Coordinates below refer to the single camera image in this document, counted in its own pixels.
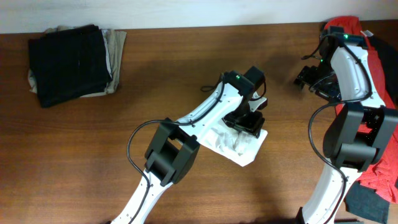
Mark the white t-shirt with robot print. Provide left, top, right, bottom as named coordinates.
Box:
left=200, top=123, right=268, bottom=167

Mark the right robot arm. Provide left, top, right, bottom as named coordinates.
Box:
left=294, top=26, right=397, bottom=224

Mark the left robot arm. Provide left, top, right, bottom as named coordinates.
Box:
left=110, top=67, right=267, bottom=224

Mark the red t-shirt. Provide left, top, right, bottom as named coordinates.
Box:
left=323, top=16, right=398, bottom=203

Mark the dark grey garment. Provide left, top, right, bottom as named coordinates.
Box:
left=345, top=35, right=397, bottom=223

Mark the folded beige garment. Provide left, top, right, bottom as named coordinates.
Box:
left=27, top=26, right=127, bottom=98

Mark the folded black garment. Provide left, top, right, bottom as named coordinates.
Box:
left=28, top=25, right=113, bottom=108

